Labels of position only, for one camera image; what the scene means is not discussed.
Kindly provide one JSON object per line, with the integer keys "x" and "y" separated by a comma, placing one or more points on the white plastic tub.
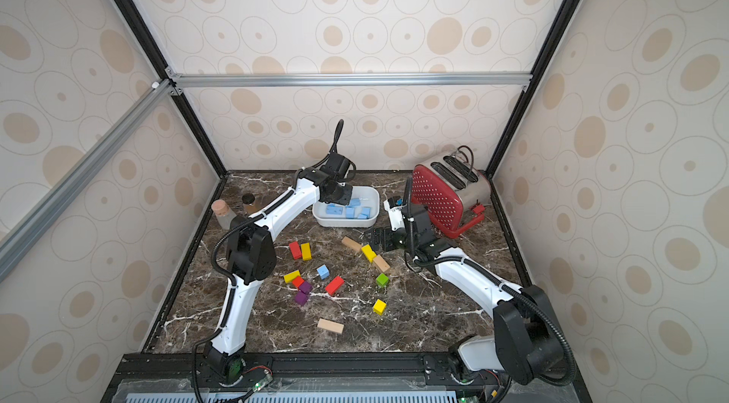
{"x": 369, "y": 198}

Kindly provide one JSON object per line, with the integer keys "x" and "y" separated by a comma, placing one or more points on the pink lid glass jar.
{"x": 224, "y": 214}

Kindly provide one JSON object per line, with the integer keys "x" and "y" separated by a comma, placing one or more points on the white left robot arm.
{"x": 245, "y": 255}

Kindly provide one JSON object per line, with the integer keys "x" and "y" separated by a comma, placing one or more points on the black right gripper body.
{"x": 384, "y": 237}

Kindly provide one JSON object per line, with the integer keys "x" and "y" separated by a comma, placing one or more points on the natural wood block middle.
{"x": 381, "y": 263}

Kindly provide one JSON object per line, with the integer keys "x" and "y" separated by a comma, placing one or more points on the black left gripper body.
{"x": 342, "y": 194}

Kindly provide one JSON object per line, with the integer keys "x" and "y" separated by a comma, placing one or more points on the small red cube left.
{"x": 298, "y": 281}

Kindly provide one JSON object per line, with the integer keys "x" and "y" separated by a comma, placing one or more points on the long red block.
{"x": 334, "y": 285}

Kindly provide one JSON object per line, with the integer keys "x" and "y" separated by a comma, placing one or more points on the green cube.
{"x": 382, "y": 280}

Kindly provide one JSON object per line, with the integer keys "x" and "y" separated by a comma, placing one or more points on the silver horizontal frame bar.
{"x": 520, "y": 79}

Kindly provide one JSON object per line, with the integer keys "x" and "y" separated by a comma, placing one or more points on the black lid spice jar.
{"x": 251, "y": 203}

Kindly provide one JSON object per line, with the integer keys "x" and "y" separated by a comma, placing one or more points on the silver left frame bar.
{"x": 35, "y": 224}

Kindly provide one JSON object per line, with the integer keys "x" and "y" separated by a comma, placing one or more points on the yellow block centre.
{"x": 370, "y": 254}

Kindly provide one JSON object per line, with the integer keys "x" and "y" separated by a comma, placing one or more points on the purple block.
{"x": 304, "y": 290}

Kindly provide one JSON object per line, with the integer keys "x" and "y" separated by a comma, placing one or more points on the yellow cube left cluster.
{"x": 289, "y": 278}

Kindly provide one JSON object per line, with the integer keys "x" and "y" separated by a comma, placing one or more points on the red flat block left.
{"x": 296, "y": 250}

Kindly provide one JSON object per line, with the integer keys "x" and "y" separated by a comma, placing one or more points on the blue cube left cluster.
{"x": 323, "y": 272}

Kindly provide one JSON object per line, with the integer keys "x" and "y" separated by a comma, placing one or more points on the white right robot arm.
{"x": 527, "y": 343}

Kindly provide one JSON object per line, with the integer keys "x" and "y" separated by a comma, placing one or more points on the yellow flat block left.
{"x": 306, "y": 252}

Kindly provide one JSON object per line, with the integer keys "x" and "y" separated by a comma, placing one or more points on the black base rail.
{"x": 330, "y": 377}

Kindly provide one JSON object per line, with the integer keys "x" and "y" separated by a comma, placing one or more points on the small yellow cube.
{"x": 379, "y": 307}

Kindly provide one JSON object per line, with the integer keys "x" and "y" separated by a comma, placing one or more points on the natural wood flat block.
{"x": 331, "y": 326}

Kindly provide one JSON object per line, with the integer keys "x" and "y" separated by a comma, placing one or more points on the red polka dot toaster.
{"x": 453, "y": 191}

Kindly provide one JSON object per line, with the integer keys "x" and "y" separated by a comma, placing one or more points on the natural wood block rear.
{"x": 350, "y": 243}

